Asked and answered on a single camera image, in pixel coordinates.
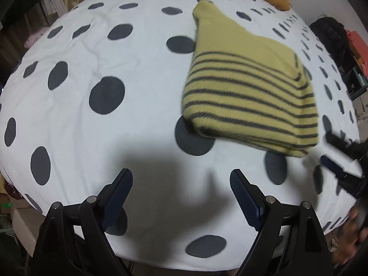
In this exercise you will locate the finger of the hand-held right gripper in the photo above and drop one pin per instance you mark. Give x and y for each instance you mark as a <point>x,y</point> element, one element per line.
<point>333,165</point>
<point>340,143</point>

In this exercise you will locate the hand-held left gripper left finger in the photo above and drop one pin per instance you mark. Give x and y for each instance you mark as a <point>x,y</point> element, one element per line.
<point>118,198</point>

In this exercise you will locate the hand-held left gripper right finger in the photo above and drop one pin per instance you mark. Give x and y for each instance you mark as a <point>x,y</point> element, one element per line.
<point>246,199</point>

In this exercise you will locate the yellow striped knit sweater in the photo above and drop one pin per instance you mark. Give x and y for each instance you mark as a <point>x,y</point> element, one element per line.
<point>247,92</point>

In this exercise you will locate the person's right hand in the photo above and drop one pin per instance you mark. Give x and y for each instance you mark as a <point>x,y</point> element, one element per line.
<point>349,241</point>

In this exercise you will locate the teal storage box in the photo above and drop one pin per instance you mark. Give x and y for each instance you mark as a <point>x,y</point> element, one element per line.
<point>358,81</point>

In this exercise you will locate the white polka-dot bed blanket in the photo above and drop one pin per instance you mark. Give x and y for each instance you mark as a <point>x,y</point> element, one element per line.
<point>100,106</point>

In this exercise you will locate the cardboard box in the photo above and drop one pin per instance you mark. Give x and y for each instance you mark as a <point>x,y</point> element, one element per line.
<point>15,207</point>

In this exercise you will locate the coral pink box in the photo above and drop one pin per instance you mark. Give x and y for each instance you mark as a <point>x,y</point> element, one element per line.
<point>357,40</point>

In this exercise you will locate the black bag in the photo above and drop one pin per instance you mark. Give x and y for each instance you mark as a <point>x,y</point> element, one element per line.
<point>329,36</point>

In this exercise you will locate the pink plush toy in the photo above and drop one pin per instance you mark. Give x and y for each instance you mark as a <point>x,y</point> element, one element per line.
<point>34,38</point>

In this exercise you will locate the dark wooden furniture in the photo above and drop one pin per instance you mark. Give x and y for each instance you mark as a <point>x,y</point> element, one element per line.
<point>17,8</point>

